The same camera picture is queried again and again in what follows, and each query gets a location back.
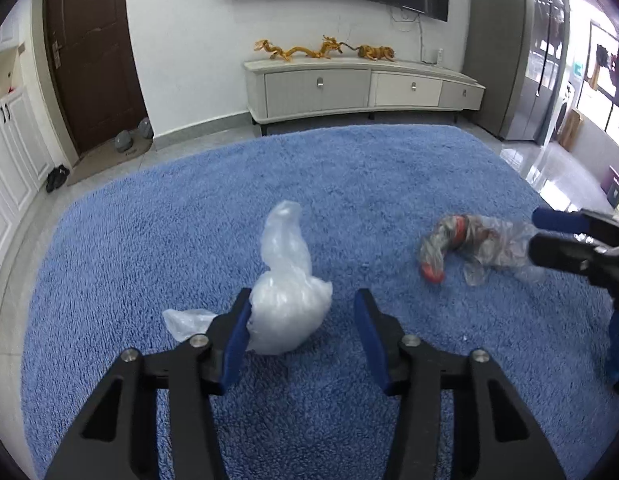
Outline pair of black shoes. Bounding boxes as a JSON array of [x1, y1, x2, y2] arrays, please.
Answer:
[[45, 165, 71, 194]]

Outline small golden ornament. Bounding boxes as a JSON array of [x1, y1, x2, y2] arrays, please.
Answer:
[[357, 45, 397, 64]]

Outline brown entrance door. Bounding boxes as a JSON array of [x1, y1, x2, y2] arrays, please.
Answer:
[[43, 0, 149, 157]]

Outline blue fluffy blanket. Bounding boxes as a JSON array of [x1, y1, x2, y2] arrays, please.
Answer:
[[22, 124, 619, 480]]

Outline white upper cupboard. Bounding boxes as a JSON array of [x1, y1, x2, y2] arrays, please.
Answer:
[[0, 22, 17, 58]]

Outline beige television cabinet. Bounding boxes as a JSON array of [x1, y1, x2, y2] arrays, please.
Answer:
[[243, 55, 487, 137]]

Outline white plastic bag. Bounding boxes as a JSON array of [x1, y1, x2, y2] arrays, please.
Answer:
[[162, 200, 334, 356]]

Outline white hanging cables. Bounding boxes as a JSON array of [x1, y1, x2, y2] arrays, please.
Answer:
[[389, 7, 426, 63]]

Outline grey double-door refrigerator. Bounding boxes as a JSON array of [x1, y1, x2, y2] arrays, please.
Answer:
[[462, 0, 571, 147]]

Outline clear plastic wrapper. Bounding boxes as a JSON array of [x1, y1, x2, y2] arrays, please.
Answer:
[[418, 212, 546, 287]]

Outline long golden dragon ornament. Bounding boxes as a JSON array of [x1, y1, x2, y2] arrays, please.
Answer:
[[254, 35, 349, 63]]

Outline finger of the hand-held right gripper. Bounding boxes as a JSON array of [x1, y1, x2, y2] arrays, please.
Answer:
[[532, 206, 619, 236], [528, 232, 619, 288]]

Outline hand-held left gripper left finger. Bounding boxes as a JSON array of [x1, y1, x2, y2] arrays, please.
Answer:
[[43, 287, 254, 480]]

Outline cardboard box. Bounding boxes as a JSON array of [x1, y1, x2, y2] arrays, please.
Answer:
[[559, 110, 583, 151]]

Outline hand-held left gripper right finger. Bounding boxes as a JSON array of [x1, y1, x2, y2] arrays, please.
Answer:
[[353, 288, 567, 480]]

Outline brown door mat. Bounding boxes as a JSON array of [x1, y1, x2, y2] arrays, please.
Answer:
[[66, 137, 155, 187]]

